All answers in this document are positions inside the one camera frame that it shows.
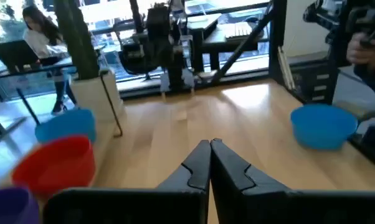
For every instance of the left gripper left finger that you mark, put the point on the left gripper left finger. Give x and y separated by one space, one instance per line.
144 208

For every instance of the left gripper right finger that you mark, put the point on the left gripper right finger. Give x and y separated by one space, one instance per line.
284 208

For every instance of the blue plastic mini bowl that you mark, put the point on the blue plastic mini bowl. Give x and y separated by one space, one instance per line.
66 129
324 130

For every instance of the red plastic mini bowl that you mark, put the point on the red plastic mini bowl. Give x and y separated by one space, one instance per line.
55 172

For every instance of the purple plastic mini bowl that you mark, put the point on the purple plastic mini bowl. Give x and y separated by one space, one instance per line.
10 208

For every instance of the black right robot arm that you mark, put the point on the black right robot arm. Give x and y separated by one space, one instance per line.
175 62

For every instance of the white hexagonal plant pot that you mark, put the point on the white hexagonal plant pot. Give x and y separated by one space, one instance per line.
91 96

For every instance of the grey padded armrest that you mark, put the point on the grey padded armrest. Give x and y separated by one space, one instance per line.
362 111

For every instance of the black control box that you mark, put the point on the black control box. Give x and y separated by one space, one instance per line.
306 84

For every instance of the black bag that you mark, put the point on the black bag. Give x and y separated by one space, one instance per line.
137 60

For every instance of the person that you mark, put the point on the person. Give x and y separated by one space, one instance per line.
39 37
362 53

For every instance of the green cactus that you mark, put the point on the green cactus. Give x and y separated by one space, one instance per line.
77 40

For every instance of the white keyboard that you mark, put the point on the white keyboard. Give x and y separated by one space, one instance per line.
237 30

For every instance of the black laptop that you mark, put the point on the black laptop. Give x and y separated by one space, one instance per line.
11 56

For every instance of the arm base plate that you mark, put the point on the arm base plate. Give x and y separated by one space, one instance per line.
165 84

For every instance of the black metal rig frame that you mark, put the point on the black metal rig frame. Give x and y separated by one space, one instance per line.
278 37

